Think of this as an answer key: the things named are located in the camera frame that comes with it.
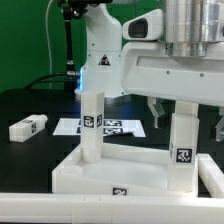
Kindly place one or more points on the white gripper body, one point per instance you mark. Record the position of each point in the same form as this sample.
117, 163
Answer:
147, 70

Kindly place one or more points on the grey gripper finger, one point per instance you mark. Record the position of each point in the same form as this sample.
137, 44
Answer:
157, 110
220, 126

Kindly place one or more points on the white desk top tray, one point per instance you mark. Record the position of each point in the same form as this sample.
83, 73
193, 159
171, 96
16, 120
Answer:
125, 170

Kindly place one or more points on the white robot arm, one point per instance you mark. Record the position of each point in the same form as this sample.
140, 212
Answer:
175, 52

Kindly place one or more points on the white right fence bar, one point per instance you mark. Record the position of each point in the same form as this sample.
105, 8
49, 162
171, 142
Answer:
211, 175

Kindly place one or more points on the white fence bar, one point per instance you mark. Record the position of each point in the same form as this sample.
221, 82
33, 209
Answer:
80, 209
211, 175

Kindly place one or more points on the white sheet with markers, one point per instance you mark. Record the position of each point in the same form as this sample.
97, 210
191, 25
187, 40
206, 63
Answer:
72, 127

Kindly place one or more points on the white front fence bar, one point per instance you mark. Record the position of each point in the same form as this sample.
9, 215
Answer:
80, 209

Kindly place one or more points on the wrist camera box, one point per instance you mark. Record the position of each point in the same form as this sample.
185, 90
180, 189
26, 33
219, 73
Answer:
147, 27

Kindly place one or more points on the black camera stand pole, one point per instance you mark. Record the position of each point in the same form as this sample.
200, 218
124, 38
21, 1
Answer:
71, 9

